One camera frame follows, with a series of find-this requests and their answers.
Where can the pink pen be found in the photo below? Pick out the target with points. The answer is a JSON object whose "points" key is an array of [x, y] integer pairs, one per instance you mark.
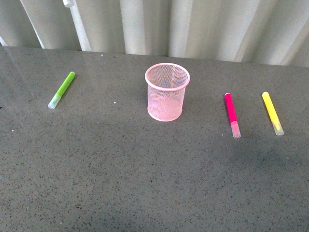
{"points": [[232, 116]]}

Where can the pink mesh pen cup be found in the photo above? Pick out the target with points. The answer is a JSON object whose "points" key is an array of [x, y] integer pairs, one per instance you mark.
{"points": [[166, 85]]}

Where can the green pen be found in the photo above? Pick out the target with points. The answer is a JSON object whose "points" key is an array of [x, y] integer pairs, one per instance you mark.
{"points": [[62, 89]]}

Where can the yellow pen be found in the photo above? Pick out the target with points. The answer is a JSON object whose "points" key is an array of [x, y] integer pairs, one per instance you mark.
{"points": [[272, 114]]}

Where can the white curtain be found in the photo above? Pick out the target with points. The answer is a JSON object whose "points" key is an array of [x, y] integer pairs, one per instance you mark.
{"points": [[261, 31]]}

